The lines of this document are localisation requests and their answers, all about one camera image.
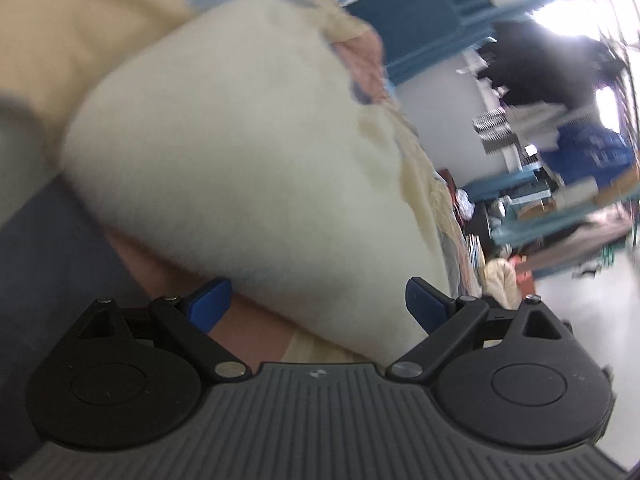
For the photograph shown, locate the black hanging garment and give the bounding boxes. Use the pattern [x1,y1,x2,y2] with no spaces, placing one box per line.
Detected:
[476,21,625,110]

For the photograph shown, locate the blue hanging sweatshirt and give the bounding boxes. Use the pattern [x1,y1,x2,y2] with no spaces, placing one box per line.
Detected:
[539,125,636,188]

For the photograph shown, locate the blue upholstered chair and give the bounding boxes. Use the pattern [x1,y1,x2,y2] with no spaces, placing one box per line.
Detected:
[344,0,501,86]

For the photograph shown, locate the patchwork quilt bedspread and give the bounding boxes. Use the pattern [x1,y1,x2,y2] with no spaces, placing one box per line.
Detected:
[0,0,490,366]

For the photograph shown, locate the cream fleece striped garment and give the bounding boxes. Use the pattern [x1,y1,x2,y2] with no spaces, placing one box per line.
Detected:
[60,0,449,364]

